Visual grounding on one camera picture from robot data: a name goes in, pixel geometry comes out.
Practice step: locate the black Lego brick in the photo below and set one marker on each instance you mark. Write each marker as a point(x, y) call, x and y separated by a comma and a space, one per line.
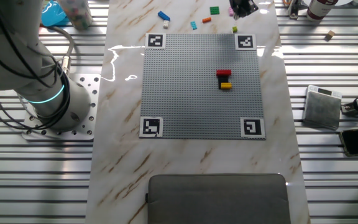
point(220, 80)

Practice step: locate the perforated metal robot base plate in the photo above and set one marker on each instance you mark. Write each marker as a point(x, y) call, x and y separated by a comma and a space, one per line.
point(89, 93)

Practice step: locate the cyan Lego brick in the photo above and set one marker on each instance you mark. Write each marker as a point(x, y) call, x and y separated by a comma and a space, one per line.
point(193, 25)

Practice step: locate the small lime Lego brick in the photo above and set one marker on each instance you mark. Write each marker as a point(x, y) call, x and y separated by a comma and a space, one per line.
point(234, 29)

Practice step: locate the clear plastic cup with bricks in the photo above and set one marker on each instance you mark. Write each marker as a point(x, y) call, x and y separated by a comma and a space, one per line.
point(76, 15)

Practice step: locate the grey metal bracket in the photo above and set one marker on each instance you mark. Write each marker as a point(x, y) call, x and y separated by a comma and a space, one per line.
point(294, 11)

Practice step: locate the green Lego plate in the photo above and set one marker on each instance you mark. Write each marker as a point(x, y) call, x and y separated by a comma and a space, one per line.
point(214, 10)

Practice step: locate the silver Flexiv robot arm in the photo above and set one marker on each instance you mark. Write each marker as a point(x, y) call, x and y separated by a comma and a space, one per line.
point(5, 46)

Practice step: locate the red white bottle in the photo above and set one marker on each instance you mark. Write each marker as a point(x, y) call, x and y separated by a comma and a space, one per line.
point(320, 9)

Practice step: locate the red Lego brick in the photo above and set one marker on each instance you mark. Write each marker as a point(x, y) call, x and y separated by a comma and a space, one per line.
point(223, 72)

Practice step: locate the blue Lego brick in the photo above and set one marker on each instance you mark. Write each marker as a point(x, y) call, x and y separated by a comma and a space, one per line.
point(164, 15)

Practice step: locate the small wooden block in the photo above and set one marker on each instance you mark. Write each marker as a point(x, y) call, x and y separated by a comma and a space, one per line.
point(330, 35)

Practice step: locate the white Lego brick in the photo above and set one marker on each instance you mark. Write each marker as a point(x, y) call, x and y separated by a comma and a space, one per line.
point(166, 24)

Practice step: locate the yellow Lego brick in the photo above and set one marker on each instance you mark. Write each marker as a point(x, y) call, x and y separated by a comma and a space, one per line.
point(226, 86)

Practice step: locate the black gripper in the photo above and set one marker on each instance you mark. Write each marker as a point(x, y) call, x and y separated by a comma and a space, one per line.
point(244, 4)

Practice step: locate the orange Lego brick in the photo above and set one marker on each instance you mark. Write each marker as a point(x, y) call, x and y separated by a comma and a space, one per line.
point(206, 20)

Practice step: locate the black white ArUco marker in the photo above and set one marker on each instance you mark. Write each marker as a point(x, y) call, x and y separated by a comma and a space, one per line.
point(155, 40)
point(252, 127)
point(245, 42)
point(151, 127)

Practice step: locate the silver digital scale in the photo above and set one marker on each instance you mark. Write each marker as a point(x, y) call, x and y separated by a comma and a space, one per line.
point(322, 109)

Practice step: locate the grey Lego baseplate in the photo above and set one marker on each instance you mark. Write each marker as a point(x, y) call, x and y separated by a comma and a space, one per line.
point(197, 109)

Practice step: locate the grey fabric pad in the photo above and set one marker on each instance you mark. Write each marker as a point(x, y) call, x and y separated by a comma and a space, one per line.
point(219, 202)

